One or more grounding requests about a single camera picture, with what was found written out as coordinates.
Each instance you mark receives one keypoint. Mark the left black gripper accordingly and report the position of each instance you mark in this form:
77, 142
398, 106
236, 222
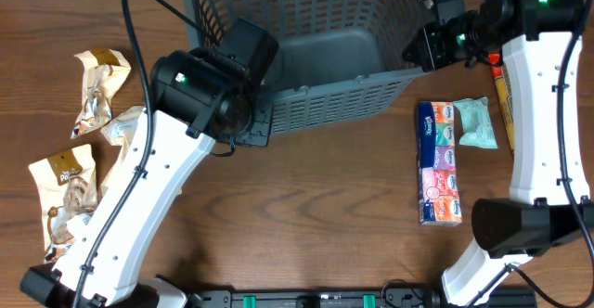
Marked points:
256, 133

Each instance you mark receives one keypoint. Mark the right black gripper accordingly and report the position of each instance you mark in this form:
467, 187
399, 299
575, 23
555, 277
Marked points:
433, 58

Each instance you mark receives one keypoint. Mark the San Remo spaghetti packet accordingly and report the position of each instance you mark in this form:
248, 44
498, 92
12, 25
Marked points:
502, 85

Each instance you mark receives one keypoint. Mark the mint green wipes packet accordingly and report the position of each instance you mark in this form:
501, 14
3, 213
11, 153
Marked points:
476, 123

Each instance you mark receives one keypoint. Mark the grey plastic lattice basket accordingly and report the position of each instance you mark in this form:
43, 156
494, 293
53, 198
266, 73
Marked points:
338, 60

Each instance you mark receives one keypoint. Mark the plain kraft paper pouch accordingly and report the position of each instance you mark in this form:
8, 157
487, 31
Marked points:
119, 132

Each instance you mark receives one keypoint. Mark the Kleenex tissue multipack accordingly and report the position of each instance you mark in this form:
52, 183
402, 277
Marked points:
439, 202

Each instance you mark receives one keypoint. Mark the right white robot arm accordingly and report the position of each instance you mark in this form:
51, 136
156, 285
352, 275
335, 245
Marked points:
550, 202

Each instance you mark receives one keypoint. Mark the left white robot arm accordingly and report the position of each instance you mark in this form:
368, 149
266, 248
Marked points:
197, 98

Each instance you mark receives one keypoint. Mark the crumpled beige snack pouch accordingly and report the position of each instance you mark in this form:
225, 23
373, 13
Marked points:
105, 71

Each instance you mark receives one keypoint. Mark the beige Pantree snack pouch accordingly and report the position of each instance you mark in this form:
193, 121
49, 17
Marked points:
67, 186

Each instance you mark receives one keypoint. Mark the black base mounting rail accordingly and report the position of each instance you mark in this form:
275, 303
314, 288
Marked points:
398, 296

